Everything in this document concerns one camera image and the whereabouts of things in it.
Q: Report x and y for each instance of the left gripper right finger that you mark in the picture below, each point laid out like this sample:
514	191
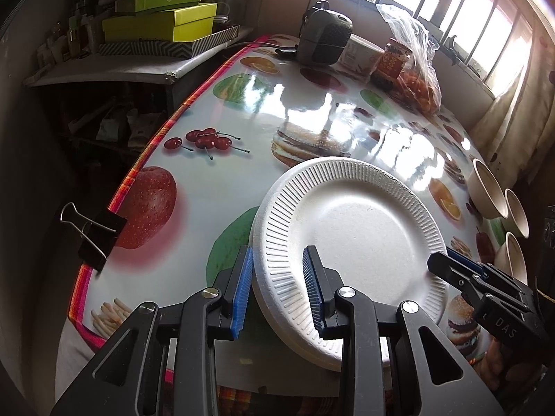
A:
348	315

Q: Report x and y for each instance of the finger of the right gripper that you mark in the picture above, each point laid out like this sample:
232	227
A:
439	265
463	264

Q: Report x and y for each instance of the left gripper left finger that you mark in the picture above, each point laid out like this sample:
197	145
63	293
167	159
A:
216	313

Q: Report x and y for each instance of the beige paper bowl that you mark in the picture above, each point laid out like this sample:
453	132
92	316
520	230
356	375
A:
510	259
485	192
517	221

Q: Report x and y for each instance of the white paper plate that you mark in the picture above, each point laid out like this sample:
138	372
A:
365	224

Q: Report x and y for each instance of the person right hand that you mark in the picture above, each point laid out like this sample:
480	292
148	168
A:
497	369

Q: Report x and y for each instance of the fruit print tablecloth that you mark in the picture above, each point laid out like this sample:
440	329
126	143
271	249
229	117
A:
191	200

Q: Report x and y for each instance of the patterned curtain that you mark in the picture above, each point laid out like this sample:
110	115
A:
517	131

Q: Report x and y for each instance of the black binder clip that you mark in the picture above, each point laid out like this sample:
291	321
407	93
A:
99	236

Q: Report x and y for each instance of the plastic bag of oranges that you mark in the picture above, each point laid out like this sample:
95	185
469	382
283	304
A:
416	85

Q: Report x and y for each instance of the red label glass jar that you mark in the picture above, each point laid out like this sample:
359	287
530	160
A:
390	65

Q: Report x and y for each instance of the white paper cup container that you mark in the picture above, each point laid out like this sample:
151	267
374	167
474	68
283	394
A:
360	56

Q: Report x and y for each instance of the striped flat box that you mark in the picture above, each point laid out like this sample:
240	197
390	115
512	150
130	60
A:
176	49

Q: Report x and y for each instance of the grey small heater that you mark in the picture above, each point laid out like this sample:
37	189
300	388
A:
324	35

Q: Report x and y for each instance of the grey side shelf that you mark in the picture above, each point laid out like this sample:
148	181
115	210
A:
131	68

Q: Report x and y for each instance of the lower green box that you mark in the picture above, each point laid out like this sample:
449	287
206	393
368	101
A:
184	24

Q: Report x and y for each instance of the green box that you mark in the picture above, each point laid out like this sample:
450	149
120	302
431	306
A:
137	6
184	24

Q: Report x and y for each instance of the upper green box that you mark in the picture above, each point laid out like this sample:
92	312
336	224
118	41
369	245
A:
137	6

